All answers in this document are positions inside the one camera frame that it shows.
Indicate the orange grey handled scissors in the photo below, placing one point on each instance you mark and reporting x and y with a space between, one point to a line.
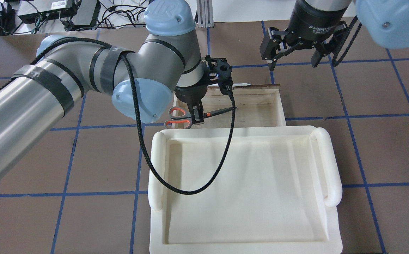
186 118

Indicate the white foam tray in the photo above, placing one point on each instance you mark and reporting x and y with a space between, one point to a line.
277 193

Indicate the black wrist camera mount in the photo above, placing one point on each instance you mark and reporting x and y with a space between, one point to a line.
218 71

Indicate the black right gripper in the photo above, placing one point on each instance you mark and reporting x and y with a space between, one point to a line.
311 18

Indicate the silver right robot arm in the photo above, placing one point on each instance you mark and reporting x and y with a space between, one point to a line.
387 22

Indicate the light wooden drawer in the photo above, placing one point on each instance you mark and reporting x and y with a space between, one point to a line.
257 105

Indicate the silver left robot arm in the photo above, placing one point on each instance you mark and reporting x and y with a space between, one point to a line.
140 83

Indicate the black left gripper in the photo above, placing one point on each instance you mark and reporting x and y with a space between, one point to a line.
189 94

